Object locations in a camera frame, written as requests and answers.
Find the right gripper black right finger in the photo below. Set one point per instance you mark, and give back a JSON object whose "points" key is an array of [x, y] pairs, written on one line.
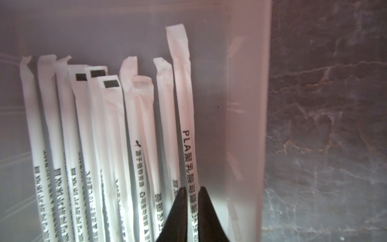
{"points": [[209, 226]]}

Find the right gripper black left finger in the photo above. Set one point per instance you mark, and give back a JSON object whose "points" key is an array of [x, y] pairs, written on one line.
{"points": [[175, 229]]}

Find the paper straw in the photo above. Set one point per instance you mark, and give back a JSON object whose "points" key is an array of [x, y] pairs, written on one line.
{"points": [[165, 87], [109, 192], [78, 81], [48, 90], [144, 100], [72, 150], [128, 70], [113, 102], [178, 45], [45, 199]]}

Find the translucent plastic storage box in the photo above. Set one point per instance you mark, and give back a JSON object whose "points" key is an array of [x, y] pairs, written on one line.
{"points": [[229, 45]]}

